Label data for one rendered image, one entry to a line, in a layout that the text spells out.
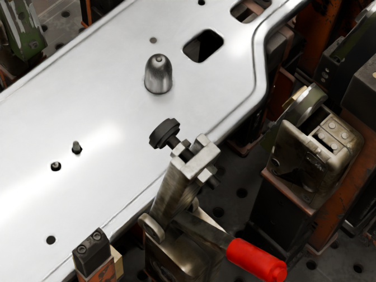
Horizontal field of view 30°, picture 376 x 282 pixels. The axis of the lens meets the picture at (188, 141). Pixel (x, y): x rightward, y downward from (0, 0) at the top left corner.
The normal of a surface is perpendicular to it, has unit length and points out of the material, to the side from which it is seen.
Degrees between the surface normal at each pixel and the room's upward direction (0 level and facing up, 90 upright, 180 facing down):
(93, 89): 0
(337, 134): 0
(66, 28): 0
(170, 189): 90
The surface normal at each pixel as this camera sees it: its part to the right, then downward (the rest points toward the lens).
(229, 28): 0.05, -0.47
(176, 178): -0.69, 0.62
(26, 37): 0.71, 0.52
